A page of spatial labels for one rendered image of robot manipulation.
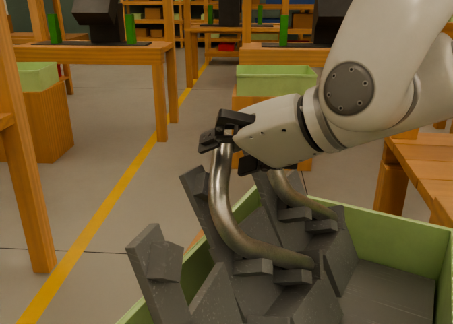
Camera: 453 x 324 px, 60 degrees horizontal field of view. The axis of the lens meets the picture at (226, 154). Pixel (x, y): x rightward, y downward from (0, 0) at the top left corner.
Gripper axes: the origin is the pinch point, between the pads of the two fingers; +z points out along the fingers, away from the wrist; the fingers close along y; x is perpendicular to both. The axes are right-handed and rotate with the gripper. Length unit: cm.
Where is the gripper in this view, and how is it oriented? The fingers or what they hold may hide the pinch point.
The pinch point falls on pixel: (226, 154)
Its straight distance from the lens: 58.1
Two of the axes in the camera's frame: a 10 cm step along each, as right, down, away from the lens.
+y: -6.8, -4.2, -6.0
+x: -1.1, 8.7, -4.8
